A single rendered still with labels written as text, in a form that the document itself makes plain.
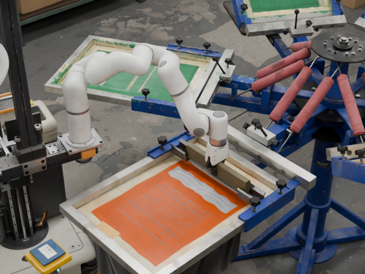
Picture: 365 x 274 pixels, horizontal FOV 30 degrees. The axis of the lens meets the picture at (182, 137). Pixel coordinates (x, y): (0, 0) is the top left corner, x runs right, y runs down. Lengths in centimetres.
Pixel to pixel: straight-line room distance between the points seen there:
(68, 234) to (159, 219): 104
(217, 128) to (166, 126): 221
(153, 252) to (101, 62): 76
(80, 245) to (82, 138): 94
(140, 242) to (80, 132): 53
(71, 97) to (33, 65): 306
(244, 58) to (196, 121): 316
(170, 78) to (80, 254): 132
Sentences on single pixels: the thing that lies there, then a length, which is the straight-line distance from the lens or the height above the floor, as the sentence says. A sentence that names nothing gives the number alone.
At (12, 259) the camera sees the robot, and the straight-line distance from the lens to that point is 365.
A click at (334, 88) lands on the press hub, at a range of 338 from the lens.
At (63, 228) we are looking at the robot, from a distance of 377.
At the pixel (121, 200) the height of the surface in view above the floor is 95.
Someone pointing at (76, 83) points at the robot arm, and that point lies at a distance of 272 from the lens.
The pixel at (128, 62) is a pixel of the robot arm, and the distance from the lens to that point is 260.
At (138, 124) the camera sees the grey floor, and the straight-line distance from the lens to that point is 498.
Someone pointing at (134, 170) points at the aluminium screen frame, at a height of 99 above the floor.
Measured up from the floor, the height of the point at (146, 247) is 95.
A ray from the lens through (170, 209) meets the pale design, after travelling 283.
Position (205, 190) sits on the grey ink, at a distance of 292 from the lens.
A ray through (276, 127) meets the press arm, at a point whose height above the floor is 104.
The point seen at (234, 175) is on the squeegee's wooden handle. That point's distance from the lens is 284.
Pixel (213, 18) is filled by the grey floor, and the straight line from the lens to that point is 646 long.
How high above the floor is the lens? 285
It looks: 36 degrees down
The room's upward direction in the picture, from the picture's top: 1 degrees clockwise
